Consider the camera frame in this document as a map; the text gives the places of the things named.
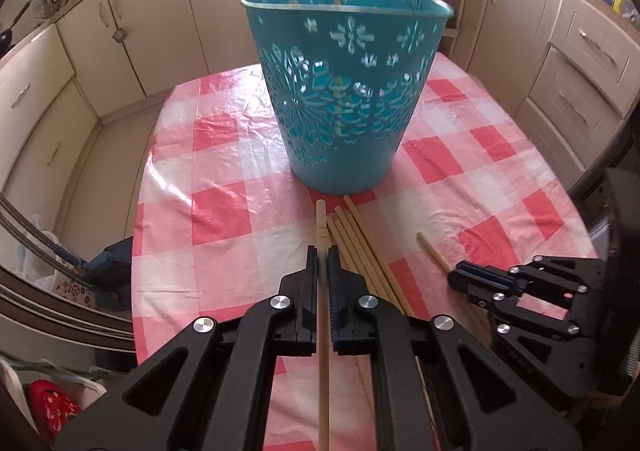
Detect cream drawer cabinet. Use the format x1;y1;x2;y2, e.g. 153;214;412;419
467;0;640;176

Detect dark metal frame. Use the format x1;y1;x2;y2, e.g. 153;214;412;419
0;263;136;354

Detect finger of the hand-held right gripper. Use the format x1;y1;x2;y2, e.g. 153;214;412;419
456;255;607;298
447;272;599;413

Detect red floral patterned item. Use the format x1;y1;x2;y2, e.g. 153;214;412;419
25;378;82;438

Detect blue perforated plastic basket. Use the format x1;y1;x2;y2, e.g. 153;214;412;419
240;0;455;195

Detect red white checked tablecloth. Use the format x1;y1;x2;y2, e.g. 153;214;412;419
131;53;601;451

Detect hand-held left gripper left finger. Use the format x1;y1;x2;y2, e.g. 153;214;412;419
55;245;319;451

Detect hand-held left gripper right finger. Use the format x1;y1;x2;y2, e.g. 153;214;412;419
326;246;583;451

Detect black wok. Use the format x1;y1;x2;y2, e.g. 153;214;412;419
0;0;33;59

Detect white plastic bag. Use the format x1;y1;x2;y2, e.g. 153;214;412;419
14;215;66;292

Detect chrome tube rack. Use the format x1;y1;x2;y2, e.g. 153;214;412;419
0;191;95;291

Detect cream kitchen cabinet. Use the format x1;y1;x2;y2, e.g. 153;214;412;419
180;0;373;76
0;0;183;252

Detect wooden chopstick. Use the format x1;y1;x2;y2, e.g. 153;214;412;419
316;199;332;451
326;218;381;294
332;216;393;302
335;206;406;312
343;195;417;318

